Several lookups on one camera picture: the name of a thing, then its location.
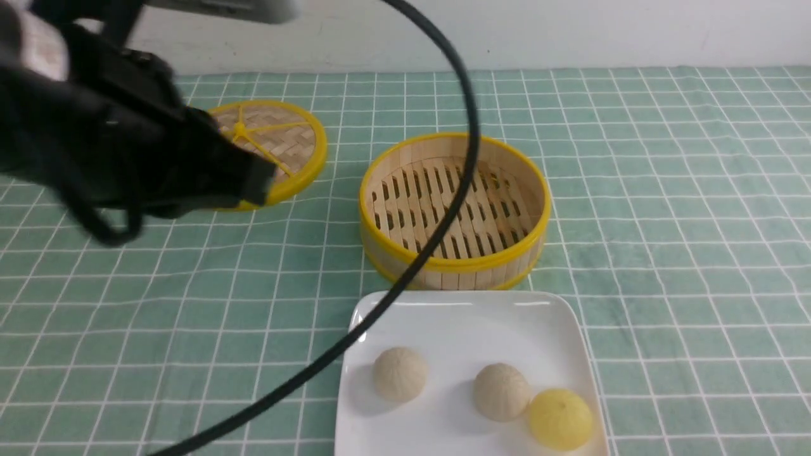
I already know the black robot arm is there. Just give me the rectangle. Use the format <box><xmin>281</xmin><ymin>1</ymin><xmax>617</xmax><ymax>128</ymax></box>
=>
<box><xmin>2</xmin><ymin>1</ymin><xmax>276</xmax><ymax>219</ymax></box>

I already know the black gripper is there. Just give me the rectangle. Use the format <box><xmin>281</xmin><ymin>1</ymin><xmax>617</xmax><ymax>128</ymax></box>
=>
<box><xmin>38</xmin><ymin>38</ymin><xmax>278</xmax><ymax>219</ymax></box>

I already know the bamboo steamer basket yellow rim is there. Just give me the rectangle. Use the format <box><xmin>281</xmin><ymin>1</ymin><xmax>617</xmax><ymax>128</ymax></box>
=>
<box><xmin>359</xmin><ymin>132</ymin><xmax>552</xmax><ymax>291</ymax></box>

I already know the white square plate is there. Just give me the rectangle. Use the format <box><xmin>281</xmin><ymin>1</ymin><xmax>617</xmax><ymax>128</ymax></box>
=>
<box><xmin>334</xmin><ymin>291</ymin><xmax>611</xmax><ymax>455</ymax></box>

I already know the cream steamed bun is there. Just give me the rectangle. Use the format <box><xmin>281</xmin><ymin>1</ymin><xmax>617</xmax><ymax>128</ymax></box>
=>
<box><xmin>373</xmin><ymin>346</ymin><xmax>429</xmax><ymax>404</ymax></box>

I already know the yellow steamed bun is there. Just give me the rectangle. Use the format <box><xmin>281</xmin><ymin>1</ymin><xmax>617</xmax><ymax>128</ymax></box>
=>
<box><xmin>525</xmin><ymin>388</ymin><xmax>594</xmax><ymax>452</ymax></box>

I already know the black cable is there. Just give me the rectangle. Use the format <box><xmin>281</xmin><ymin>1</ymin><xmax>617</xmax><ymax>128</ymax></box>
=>
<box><xmin>38</xmin><ymin>0</ymin><xmax>480</xmax><ymax>456</ymax></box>

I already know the green checkered tablecloth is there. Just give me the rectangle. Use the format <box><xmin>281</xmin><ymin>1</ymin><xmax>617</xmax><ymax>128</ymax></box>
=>
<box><xmin>1</xmin><ymin>67</ymin><xmax>810</xmax><ymax>455</ymax></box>

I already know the beige steamed bun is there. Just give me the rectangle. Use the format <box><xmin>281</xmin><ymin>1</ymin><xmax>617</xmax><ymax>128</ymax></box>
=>
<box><xmin>473</xmin><ymin>363</ymin><xmax>532</xmax><ymax>422</ymax></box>

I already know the woven bamboo steamer lid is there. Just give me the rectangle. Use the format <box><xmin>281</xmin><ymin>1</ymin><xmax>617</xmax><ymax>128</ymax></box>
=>
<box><xmin>209</xmin><ymin>100</ymin><xmax>328</xmax><ymax>207</ymax></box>

